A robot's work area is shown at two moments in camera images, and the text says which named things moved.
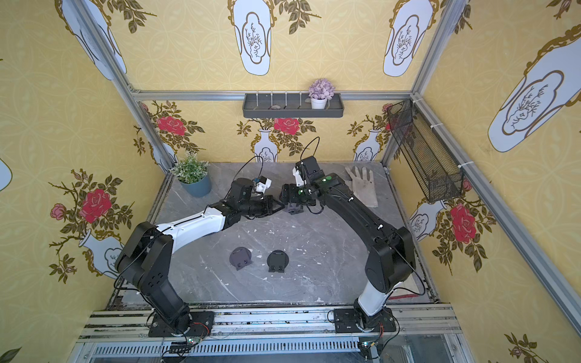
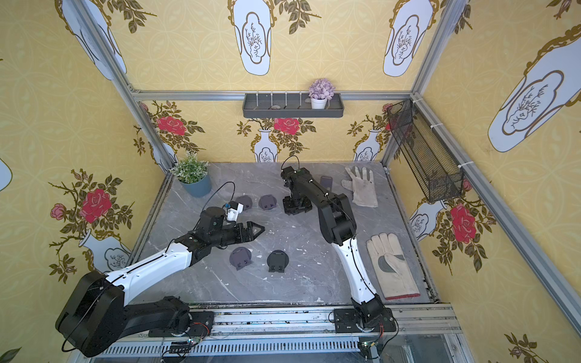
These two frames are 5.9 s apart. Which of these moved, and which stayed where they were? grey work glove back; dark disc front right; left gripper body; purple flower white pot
Moved: left gripper body
Stayed: grey work glove back; purple flower white pot; dark disc front right
